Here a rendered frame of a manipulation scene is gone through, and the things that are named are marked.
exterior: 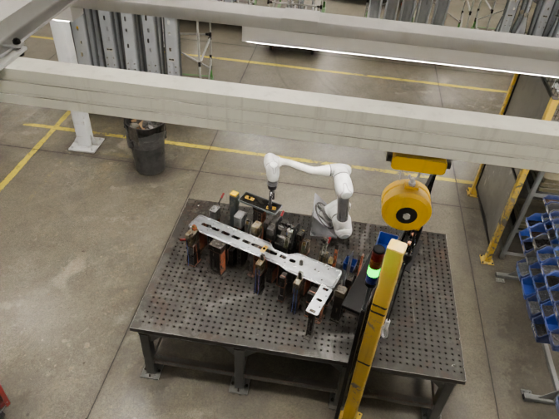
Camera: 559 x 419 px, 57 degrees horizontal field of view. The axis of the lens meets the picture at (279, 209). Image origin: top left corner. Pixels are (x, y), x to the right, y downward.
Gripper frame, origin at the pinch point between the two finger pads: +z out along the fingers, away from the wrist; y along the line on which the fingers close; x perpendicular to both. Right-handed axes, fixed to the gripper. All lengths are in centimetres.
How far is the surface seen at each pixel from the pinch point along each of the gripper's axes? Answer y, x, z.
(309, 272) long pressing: 52, 41, 22
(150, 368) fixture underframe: 106, -81, 112
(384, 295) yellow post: 119, 90, -40
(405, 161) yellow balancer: 215, 66, -203
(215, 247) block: 43, -38, 19
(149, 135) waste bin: -160, -172, 59
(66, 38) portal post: -204, -277, -30
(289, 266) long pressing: 49, 25, 22
